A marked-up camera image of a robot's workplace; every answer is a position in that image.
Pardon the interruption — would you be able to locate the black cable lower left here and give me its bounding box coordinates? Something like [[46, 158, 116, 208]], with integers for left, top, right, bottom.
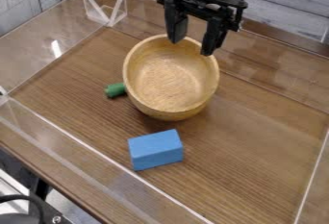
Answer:
[[0, 194, 48, 224]]

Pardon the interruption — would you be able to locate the black metal base plate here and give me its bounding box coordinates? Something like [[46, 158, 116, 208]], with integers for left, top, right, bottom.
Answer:
[[28, 203, 73, 224]]

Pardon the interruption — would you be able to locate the blue foam block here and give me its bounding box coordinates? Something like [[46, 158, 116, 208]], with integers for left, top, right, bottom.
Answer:
[[127, 129, 183, 171]]

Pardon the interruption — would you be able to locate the light wooden bowl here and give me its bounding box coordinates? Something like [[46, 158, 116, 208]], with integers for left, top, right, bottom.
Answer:
[[121, 35, 219, 121]]

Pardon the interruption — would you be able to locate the clear acrylic triangle bracket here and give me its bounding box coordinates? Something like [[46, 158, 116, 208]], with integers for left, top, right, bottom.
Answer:
[[81, 0, 127, 27]]

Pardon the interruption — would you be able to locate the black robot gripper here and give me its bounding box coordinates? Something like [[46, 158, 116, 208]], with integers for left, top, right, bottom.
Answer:
[[157, 0, 247, 56]]

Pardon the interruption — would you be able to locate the small green cylinder toy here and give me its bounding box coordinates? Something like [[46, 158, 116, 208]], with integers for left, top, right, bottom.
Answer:
[[104, 83, 125, 98]]

